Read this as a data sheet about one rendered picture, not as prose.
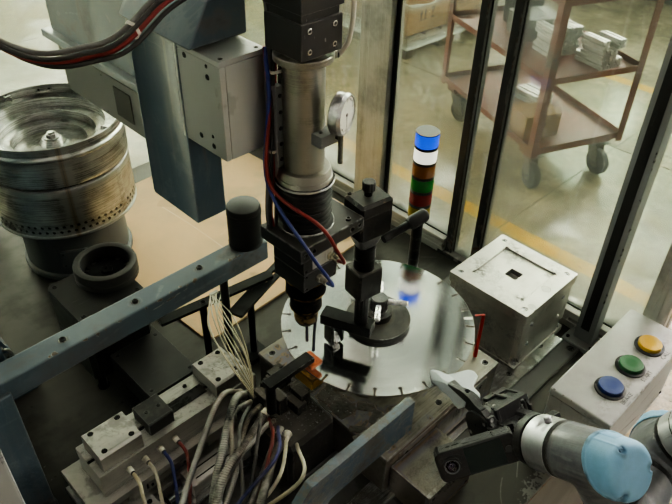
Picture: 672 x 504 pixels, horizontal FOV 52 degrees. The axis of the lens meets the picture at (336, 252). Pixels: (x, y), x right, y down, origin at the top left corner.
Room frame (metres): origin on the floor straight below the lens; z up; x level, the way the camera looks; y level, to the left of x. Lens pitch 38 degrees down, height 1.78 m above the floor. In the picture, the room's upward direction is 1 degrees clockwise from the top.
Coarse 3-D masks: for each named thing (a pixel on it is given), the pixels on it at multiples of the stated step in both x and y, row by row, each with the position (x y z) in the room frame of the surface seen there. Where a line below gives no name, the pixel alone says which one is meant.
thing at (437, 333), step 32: (384, 288) 0.94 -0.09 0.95; (416, 288) 0.95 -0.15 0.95; (448, 288) 0.95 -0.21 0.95; (288, 320) 0.85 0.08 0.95; (416, 320) 0.86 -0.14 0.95; (448, 320) 0.86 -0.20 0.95; (320, 352) 0.78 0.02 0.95; (352, 352) 0.78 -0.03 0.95; (384, 352) 0.79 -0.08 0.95; (416, 352) 0.79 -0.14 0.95; (448, 352) 0.79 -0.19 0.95; (352, 384) 0.72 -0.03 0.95; (384, 384) 0.72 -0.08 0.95; (416, 384) 0.72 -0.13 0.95
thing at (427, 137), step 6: (420, 126) 1.17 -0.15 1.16; (426, 126) 1.17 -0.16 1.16; (432, 126) 1.17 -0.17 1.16; (420, 132) 1.14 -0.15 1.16; (426, 132) 1.14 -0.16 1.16; (432, 132) 1.14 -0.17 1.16; (438, 132) 1.15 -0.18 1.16; (420, 138) 1.13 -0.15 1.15; (426, 138) 1.13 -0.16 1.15; (432, 138) 1.13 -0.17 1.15; (438, 138) 1.14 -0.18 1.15; (420, 144) 1.13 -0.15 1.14; (426, 144) 1.13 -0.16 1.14; (432, 144) 1.13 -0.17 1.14; (438, 144) 1.15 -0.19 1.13; (426, 150) 1.13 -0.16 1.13; (432, 150) 1.13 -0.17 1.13
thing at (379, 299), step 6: (378, 294) 0.87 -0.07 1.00; (384, 294) 0.87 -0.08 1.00; (354, 300) 0.86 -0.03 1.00; (372, 300) 0.85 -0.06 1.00; (378, 300) 0.85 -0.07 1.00; (384, 300) 0.85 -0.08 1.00; (390, 300) 0.86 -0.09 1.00; (396, 300) 0.86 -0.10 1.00; (402, 300) 0.86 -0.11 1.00; (372, 306) 0.85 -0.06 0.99; (378, 306) 0.84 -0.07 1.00; (384, 306) 0.85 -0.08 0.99; (372, 312) 0.85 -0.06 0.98; (378, 312) 0.83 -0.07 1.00; (384, 312) 0.85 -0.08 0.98; (378, 318) 0.81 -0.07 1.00
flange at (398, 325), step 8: (352, 304) 0.89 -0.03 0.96; (352, 312) 0.87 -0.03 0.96; (368, 312) 0.85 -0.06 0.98; (392, 312) 0.87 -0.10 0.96; (400, 312) 0.87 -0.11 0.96; (408, 312) 0.87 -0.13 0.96; (384, 320) 0.84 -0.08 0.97; (392, 320) 0.85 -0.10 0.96; (400, 320) 0.85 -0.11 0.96; (408, 320) 0.85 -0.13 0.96; (376, 328) 0.83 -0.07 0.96; (384, 328) 0.83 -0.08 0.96; (392, 328) 0.83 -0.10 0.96; (400, 328) 0.83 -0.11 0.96; (408, 328) 0.84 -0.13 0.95; (360, 336) 0.81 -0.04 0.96; (376, 336) 0.81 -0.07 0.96; (384, 336) 0.81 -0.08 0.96; (392, 336) 0.81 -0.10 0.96; (400, 336) 0.82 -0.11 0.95
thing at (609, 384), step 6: (600, 378) 0.78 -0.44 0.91; (606, 378) 0.78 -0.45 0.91; (612, 378) 0.78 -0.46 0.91; (600, 384) 0.77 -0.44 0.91; (606, 384) 0.77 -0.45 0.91; (612, 384) 0.77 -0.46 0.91; (618, 384) 0.77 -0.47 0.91; (600, 390) 0.76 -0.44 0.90; (606, 390) 0.75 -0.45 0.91; (612, 390) 0.75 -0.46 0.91; (618, 390) 0.75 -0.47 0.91; (612, 396) 0.75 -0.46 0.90; (618, 396) 0.75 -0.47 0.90
